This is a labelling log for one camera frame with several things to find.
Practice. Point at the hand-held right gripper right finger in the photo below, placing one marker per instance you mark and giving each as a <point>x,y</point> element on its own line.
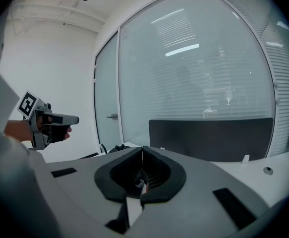
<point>176,180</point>

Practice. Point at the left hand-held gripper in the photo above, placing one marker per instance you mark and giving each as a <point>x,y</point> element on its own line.
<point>26,103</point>

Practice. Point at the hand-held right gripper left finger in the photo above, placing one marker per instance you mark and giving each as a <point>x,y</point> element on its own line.
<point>102,180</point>

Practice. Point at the black square base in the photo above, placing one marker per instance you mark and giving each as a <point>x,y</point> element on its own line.
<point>89,155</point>

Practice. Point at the person's left forearm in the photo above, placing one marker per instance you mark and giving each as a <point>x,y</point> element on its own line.
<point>17,130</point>

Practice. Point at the person's left hand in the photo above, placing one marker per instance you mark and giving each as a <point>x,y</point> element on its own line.
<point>68,134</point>

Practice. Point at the white printed t-shirt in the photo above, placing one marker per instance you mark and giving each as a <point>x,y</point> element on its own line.
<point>0,95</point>

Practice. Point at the wide black desk partition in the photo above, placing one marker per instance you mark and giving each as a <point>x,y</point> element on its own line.
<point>208,140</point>

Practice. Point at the frosted glass door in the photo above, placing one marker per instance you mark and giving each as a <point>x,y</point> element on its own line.
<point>107,83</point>

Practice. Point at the white horizontal blinds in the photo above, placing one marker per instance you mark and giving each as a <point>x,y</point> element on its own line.
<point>288,83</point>

